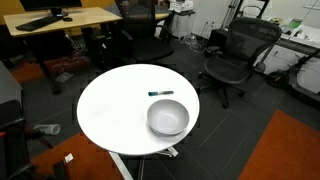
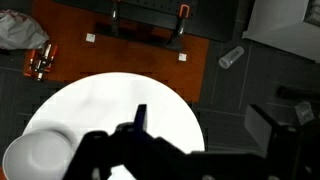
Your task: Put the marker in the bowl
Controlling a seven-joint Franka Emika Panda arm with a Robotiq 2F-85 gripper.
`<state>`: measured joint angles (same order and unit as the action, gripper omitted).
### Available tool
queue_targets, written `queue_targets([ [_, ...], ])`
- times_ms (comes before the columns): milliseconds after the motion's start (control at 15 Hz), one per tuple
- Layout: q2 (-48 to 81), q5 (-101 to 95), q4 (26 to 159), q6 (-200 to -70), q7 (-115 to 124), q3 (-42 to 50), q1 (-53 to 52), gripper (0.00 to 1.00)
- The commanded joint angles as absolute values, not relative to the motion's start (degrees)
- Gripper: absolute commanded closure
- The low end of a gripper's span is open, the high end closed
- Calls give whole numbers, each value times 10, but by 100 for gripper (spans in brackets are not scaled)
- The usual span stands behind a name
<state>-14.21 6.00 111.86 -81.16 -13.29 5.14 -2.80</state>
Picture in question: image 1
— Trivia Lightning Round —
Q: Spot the teal capped marker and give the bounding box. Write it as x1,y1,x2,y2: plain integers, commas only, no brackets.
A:
147,89,175,97

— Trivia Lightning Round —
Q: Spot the white ceramic bowl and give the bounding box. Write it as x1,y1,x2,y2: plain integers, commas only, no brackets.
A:
146,98,191,137

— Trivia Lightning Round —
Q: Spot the black padded office chair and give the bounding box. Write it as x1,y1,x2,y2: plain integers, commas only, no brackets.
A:
114,0,176,65

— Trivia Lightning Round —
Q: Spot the black mesh office chair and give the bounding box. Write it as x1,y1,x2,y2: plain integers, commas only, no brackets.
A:
197,17,284,109

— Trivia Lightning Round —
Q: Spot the white cabinet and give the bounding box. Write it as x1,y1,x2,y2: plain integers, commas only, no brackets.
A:
171,11,197,40

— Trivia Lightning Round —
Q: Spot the black box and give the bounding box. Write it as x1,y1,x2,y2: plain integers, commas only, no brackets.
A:
207,27,232,52

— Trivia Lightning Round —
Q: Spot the black computer tower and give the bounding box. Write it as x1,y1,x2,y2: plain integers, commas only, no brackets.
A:
81,25,108,65

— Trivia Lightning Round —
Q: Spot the white table base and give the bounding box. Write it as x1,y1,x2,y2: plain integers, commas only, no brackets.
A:
108,145,180,180

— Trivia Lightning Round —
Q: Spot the white printer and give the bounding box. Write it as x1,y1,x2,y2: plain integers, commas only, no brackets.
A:
168,0,195,14

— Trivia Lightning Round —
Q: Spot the grey power strip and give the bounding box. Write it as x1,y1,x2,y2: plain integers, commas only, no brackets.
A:
54,71,75,83

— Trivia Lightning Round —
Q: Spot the light wooden desk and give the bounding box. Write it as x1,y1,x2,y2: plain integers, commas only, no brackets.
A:
3,6,123,95

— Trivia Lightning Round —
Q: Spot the small white card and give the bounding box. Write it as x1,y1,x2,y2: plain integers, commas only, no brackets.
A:
63,152,75,164

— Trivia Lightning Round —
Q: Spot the clear plastic cup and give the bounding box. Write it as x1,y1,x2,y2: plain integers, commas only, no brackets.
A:
33,123,62,136

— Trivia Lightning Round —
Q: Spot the black kick scooter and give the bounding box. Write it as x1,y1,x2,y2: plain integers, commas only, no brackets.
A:
265,49,320,103

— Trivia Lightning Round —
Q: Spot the black keyboard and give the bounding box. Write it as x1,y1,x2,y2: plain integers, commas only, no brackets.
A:
14,15,64,33

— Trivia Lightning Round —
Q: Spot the black computer monitor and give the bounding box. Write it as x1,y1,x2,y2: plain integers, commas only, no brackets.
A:
18,0,83,18

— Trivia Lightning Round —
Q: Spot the green item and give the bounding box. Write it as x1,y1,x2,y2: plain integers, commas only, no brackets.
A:
287,18,303,30

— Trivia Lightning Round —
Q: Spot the white cluttered workbench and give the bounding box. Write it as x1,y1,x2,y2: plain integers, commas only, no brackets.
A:
275,15,320,58

